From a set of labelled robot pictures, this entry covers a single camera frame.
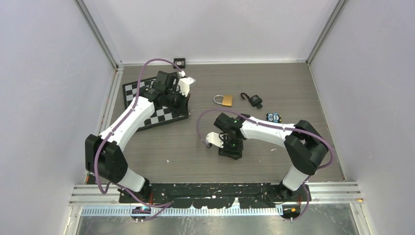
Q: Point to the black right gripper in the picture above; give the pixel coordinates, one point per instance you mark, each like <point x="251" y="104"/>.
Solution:
<point x="236" y="152"/>

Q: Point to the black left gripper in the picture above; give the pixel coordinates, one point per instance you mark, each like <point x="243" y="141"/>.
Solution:
<point x="183" y="108"/>

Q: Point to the black Kaijing padlock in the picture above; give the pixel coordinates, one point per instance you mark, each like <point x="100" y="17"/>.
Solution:
<point x="253" y="100"/>

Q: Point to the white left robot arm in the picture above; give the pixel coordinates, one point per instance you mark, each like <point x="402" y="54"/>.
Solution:
<point x="150" y="102"/>

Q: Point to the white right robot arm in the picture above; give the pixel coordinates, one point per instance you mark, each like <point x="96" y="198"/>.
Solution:
<point x="305" y="147"/>

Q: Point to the black white chessboard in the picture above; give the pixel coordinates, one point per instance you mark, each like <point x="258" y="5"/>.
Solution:
<point x="162" y="115"/>

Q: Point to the small black square box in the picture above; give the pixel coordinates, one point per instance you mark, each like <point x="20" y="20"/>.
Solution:
<point x="180" y="62"/>

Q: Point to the brass padlock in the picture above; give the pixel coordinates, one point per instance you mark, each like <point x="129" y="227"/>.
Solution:
<point x="224" y="100"/>

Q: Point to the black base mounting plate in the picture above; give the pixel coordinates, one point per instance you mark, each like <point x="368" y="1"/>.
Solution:
<point x="216" y="195"/>

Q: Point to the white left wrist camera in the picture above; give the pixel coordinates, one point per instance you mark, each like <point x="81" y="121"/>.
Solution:
<point x="185" y="83"/>

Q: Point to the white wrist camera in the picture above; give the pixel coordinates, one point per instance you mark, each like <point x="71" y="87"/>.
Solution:
<point x="185" y="83"/>
<point x="213" y="139"/>

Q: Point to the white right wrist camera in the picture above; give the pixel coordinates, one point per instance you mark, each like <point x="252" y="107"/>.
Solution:
<point x="213" y="139"/>

